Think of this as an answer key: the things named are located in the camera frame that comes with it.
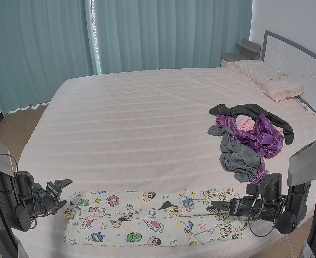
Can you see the white printed pyjama top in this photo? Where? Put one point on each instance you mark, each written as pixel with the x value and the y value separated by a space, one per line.
pixel 147 219

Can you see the grey bedside table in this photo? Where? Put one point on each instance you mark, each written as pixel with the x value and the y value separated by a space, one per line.
pixel 237 59

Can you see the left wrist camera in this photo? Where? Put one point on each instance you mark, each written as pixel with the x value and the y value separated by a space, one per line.
pixel 38 189

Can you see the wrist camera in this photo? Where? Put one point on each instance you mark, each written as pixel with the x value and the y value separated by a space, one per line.
pixel 252 191
pixel 38 189

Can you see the blue-green curtain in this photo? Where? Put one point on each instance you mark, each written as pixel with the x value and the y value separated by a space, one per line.
pixel 39 42
pixel 174 23

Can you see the bed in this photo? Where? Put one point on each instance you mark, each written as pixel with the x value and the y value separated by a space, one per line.
pixel 133 111

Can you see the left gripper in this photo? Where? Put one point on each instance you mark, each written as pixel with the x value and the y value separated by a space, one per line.
pixel 49 203

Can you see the pile of clothes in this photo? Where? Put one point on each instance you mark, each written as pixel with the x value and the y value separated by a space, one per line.
pixel 241 157

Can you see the pale pink pillow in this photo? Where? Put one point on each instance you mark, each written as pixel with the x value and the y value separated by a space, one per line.
pixel 265 78

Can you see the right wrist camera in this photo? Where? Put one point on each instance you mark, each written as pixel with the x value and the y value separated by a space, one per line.
pixel 252 191

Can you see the window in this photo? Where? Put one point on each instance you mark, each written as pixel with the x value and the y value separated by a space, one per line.
pixel 95 23

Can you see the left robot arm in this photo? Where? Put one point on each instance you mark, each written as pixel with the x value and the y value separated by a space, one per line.
pixel 2 197

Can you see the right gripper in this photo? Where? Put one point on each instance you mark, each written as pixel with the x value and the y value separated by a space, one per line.
pixel 238 207

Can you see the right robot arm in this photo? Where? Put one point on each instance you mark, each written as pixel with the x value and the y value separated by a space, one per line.
pixel 295 205

